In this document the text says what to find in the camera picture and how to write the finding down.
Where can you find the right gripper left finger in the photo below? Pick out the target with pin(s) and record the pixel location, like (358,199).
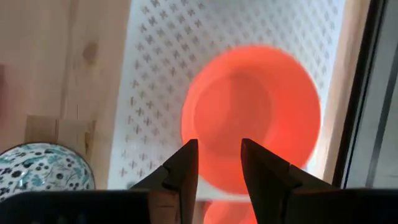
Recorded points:
(180,174)

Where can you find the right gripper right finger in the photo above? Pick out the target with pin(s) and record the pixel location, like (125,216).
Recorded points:
(264,180)

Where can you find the orange plastic mini bowl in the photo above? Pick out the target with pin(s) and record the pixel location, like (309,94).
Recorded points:
(227,214)
(248,93)

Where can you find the blue patterned ceramic bowl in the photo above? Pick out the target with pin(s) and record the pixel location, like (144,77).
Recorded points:
(40,168)

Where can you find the white perforated metal rack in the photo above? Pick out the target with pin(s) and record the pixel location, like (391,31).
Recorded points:
(161,93)

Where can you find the black aluminium extrusion frame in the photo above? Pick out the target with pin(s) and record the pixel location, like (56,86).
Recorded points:
(357,93)

